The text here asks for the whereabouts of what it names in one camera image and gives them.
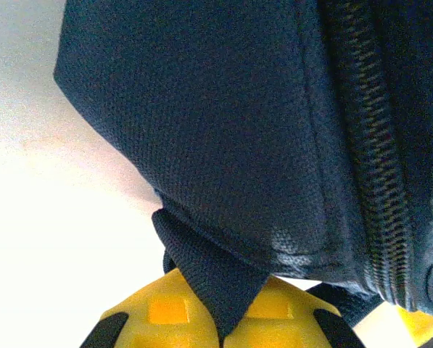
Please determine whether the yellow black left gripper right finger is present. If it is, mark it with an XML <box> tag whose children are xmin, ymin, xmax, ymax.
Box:
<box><xmin>223</xmin><ymin>276</ymin><xmax>366</xmax><ymax>348</ymax></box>

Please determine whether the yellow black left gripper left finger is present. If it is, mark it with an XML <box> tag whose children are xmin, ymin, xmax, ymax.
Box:
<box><xmin>79</xmin><ymin>269</ymin><xmax>221</xmax><ymax>348</ymax></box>

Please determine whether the navy blue backpack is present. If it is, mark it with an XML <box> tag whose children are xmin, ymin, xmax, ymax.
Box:
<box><xmin>52</xmin><ymin>0</ymin><xmax>433</xmax><ymax>339</ymax></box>

